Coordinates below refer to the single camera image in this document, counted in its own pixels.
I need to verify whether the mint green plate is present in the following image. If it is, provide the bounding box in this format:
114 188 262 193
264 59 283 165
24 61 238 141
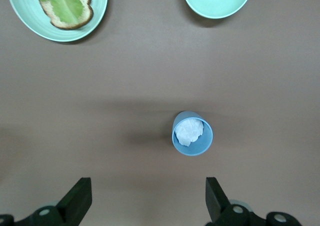
5 0 109 43

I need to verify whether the green lettuce leaf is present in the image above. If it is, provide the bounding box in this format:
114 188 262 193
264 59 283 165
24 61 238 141
33 0 89 25

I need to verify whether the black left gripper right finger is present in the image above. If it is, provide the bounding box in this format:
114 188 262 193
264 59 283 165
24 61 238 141
205 177 302 226

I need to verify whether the mint green bowl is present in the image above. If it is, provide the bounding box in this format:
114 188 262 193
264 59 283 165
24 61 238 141
181 0 255 20

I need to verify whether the blue cup holding paper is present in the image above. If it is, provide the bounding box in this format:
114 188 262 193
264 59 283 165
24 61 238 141
171 111 214 157

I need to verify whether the crumpled white paper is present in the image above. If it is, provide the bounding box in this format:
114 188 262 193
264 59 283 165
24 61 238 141
174 118 205 147

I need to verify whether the toasted bread slice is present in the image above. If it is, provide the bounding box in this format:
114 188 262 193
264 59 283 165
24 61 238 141
39 0 95 31

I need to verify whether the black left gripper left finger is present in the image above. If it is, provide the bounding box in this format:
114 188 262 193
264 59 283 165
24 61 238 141
0 177 93 226

